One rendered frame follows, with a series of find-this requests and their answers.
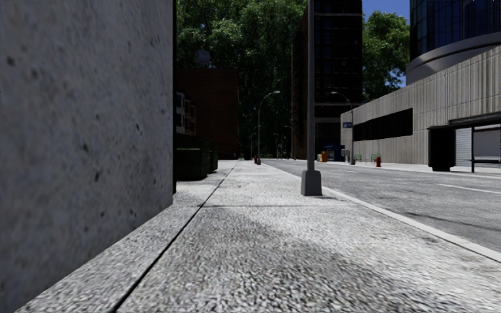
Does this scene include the grey pole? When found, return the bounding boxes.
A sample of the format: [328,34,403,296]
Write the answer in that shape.
[300,0,324,197]

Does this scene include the red brick building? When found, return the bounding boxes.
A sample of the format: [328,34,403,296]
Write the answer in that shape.
[175,68,240,160]

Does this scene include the blue booth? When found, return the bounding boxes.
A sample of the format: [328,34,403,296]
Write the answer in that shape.
[324,143,346,162]

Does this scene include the ribbed concrete building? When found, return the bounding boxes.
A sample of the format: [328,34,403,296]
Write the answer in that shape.
[340,0,501,166]

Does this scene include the grey street lamp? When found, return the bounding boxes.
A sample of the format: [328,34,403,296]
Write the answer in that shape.
[256,91,281,166]
[331,91,356,166]

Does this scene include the black bus shelter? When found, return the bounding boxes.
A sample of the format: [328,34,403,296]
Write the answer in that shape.
[427,112,501,173]

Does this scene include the dark glass tower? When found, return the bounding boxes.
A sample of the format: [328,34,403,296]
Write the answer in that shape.
[291,0,363,160]

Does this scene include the trees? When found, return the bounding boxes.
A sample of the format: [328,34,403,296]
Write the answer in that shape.
[176,0,410,159]

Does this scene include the pale concrete building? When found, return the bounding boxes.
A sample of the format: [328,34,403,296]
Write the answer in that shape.
[0,0,177,313]

